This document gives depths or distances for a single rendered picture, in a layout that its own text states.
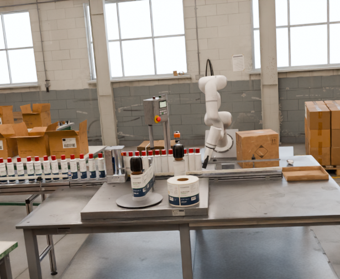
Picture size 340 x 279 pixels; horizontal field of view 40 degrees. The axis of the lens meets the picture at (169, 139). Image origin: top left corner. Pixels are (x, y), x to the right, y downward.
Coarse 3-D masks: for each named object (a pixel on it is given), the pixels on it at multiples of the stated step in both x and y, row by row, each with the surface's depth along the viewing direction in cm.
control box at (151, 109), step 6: (144, 102) 359; (150, 102) 355; (156, 102) 357; (144, 108) 360; (150, 108) 356; (156, 108) 357; (162, 108) 362; (144, 114) 361; (150, 114) 357; (156, 114) 358; (150, 120) 358; (162, 120) 363
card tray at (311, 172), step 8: (288, 168) 368; (296, 168) 367; (304, 168) 366; (312, 168) 366; (320, 168) 365; (288, 176) 343; (296, 176) 342; (304, 176) 342; (312, 176) 341; (320, 176) 341; (328, 176) 340
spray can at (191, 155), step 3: (189, 150) 359; (192, 150) 359; (189, 153) 359; (192, 153) 359; (189, 156) 359; (192, 156) 358; (189, 159) 359; (192, 159) 359; (189, 162) 360; (192, 162) 359; (189, 165) 361; (192, 165) 359; (189, 168) 361; (192, 168) 360; (192, 174) 361
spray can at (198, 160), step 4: (196, 148) 357; (196, 152) 357; (196, 156) 357; (200, 156) 357; (196, 160) 357; (200, 160) 357; (196, 164) 358; (200, 164) 358; (196, 168) 359; (200, 168) 358
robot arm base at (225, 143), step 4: (224, 136) 410; (228, 136) 427; (224, 140) 414; (228, 140) 425; (220, 144) 418; (224, 144) 419; (228, 144) 422; (216, 148) 422; (220, 148) 422; (224, 148) 421; (228, 148) 421
